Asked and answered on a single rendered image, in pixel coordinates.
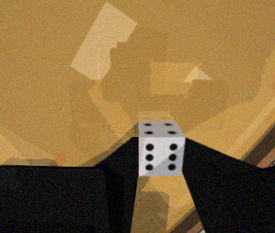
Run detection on white die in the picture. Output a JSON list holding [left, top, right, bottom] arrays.
[[138, 121, 186, 176]]

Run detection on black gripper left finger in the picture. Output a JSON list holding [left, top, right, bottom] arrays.
[[0, 137, 139, 233]]

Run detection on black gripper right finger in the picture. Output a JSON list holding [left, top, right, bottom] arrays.
[[182, 137, 275, 233]]

